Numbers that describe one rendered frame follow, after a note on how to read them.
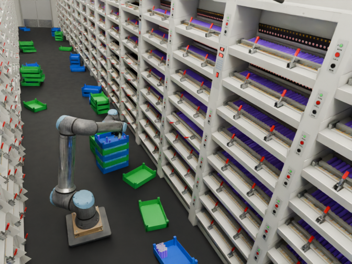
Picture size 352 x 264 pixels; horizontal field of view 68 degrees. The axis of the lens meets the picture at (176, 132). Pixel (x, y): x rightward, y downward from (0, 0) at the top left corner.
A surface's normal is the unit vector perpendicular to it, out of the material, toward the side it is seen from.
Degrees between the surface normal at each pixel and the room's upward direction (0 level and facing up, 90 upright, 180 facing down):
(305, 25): 90
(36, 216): 0
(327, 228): 15
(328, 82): 90
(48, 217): 0
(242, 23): 90
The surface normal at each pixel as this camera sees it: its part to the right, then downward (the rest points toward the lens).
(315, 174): -0.14, -0.79
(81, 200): 0.15, -0.81
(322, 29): -0.88, 0.15
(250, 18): 0.46, 0.48
